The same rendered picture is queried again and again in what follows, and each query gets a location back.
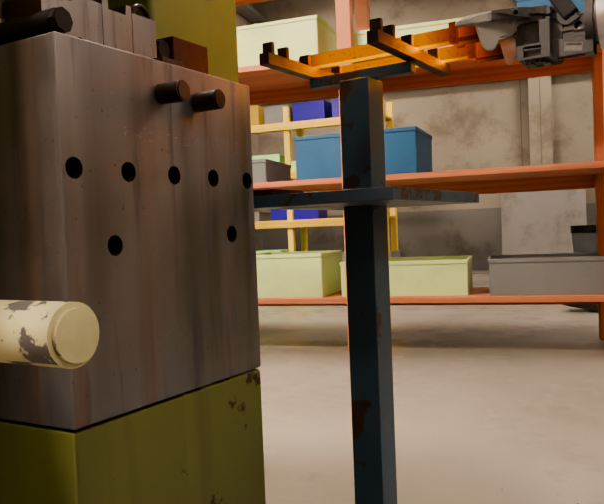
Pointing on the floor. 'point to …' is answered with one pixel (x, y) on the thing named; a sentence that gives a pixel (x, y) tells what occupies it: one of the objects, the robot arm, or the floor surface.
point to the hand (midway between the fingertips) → (469, 30)
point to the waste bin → (584, 238)
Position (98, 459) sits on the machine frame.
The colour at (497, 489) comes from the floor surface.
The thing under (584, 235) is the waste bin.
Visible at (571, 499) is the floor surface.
